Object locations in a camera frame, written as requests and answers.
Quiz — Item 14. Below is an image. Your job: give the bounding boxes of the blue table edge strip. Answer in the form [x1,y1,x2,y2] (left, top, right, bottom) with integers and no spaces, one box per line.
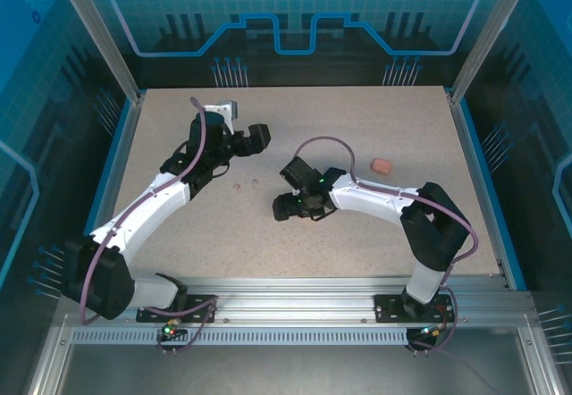
[66,93,147,291]
[455,95,529,292]

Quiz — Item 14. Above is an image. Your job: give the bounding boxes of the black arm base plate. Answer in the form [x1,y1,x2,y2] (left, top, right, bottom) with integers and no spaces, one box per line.
[374,291,453,324]
[136,293,219,324]

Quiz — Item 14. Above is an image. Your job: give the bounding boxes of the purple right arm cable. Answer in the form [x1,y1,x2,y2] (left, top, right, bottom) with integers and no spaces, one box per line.
[296,137,478,356]

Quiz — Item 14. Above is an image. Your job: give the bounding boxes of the aluminium enclosure post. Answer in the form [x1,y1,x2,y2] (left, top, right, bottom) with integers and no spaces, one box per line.
[48,0,147,105]
[449,0,540,106]

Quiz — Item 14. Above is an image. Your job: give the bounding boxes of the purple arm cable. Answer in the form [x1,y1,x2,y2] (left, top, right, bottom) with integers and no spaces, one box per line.
[80,97,219,356]
[296,137,478,356]

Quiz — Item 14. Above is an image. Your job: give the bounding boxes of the slotted grey cable duct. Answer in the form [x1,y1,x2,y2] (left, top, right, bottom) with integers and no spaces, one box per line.
[70,327,411,347]

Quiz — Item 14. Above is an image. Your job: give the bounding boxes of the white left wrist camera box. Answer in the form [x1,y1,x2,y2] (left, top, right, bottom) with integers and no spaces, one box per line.
[201,98,239,131]

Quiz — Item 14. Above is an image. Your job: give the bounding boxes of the grey metal shelf plate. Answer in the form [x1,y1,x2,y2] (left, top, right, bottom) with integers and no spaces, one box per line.
[26,323,564,395]

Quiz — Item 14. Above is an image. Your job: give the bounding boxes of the aluminium mounting rail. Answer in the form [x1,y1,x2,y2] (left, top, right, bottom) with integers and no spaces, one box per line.
[57,276,537,324]

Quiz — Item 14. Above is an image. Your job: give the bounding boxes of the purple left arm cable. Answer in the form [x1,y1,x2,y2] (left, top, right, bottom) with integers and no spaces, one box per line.
[80,97,219,356]

